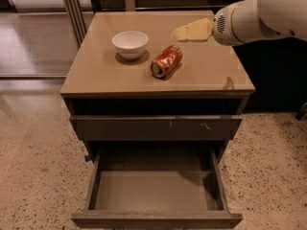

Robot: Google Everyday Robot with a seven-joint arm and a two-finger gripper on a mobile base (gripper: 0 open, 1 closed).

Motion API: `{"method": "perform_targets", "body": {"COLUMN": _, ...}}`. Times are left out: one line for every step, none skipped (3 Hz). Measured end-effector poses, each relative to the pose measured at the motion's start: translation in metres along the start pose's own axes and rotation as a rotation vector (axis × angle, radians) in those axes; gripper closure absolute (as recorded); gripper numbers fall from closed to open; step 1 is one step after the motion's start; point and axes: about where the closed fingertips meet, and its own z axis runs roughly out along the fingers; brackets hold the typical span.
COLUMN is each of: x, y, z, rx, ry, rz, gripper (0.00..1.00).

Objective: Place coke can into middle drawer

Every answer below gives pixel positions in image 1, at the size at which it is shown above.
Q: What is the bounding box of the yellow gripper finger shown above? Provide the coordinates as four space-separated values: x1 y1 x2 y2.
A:
171 18 213 41

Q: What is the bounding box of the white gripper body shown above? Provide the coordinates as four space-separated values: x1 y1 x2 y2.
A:
213 0 264 46

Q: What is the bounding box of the red coke can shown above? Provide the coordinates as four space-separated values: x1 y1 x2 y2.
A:
151 45 183 79

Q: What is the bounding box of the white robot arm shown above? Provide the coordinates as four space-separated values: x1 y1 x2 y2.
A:
171 0 307 46

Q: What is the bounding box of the grey-beige drawer cabinet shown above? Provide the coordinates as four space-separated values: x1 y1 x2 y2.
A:
60 11 254 156

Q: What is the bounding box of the closed top drawer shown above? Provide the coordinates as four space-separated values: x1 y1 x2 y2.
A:
70 115 242 142

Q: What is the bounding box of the open middle drawer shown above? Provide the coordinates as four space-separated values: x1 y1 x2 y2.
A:
71 145 243 230

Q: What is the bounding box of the white ceramic bowl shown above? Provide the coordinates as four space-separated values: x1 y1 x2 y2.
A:
112 31 149 60

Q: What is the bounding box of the dark object at right edge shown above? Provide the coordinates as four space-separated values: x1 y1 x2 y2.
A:
295 103 307 121

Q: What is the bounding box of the blue tape piece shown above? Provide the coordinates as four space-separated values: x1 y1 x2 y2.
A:
84 155 91 162

